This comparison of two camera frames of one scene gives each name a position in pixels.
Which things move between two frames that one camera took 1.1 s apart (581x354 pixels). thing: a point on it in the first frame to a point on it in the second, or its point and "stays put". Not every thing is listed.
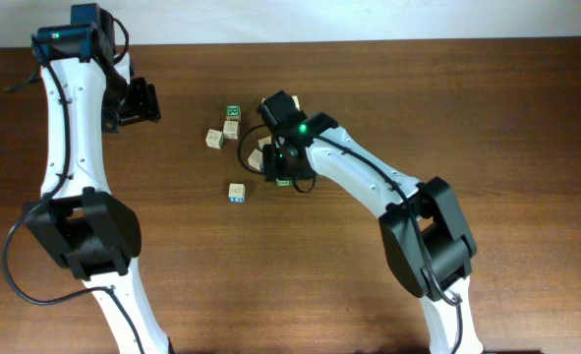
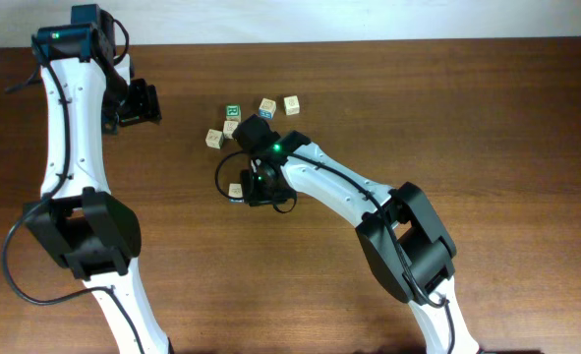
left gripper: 147,104 stays put
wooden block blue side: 237,193 stays put
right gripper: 271,171 to 254,199
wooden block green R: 233,112 stays put
